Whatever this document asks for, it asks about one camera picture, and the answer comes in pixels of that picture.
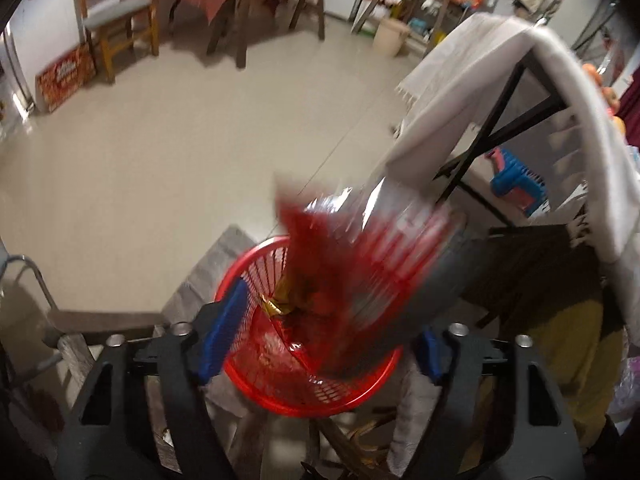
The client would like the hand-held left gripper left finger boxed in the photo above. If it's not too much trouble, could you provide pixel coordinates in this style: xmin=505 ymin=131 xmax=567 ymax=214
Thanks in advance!
xmin=55 ymin=280 xmax=251 ymax=480

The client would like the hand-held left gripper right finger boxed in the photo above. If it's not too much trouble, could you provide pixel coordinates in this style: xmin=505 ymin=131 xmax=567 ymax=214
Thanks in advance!
xmin=405 ymin=322 xmax=586 ymax=480

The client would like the red plastic mesh basket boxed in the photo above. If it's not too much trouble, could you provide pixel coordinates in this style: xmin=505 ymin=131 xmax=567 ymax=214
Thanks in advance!
xmin=215 ymin=236 xmax=403 ymax=418

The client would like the red foil snack bag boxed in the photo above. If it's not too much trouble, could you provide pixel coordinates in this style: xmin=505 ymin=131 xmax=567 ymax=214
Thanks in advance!
xmin=272 ymin=175 xmax=481 ymax=378

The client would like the gold foil wrapper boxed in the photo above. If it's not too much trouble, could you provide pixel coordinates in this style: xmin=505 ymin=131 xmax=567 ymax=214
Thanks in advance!
xmin=260 ymin=280 xmax=301 ymax=318

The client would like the yellow cloth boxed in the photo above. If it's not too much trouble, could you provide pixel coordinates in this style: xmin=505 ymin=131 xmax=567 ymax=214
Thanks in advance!
xmin=520 ymin=300 xmax=626 ymax=456

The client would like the blue plastic stool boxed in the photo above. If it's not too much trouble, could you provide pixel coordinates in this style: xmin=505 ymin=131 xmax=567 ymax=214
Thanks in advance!
xmin=487 ymin=147 xmax=551 ymax=217

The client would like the white tablecloth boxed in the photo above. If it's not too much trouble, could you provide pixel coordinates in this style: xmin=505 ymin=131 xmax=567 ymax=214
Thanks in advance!
xmin=392 ymin=12 xmax=640 ymax=301

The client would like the red cardboard box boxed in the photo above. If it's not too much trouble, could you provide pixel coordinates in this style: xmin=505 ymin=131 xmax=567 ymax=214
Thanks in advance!
xmin=35 ymin=42 xmax=97 ymax=113

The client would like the dark red curtain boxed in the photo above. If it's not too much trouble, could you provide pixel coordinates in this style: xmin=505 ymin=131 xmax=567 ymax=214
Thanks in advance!
xmin=615 ymin=67 xmax=640 ymax=148

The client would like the beige plastic bucket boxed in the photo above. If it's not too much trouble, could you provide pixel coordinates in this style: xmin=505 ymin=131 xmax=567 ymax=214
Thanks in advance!
xmin=374 ymin=17 xmax=412 ymax=57

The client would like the wooden chair with grey seat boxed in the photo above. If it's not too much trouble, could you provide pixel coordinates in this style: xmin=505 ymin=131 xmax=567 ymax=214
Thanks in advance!
xmin=75 ymin=0 xmax=161 ymax=85

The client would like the grey metal chair frame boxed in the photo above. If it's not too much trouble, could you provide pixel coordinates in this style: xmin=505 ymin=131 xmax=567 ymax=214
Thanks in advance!
xmin=0 ymin=240 xmax=61 ymax=341

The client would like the black metal table frame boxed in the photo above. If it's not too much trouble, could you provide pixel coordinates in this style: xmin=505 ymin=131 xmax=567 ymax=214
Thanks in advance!
xmin=432 ymin=42 xmax=576 ymax=228

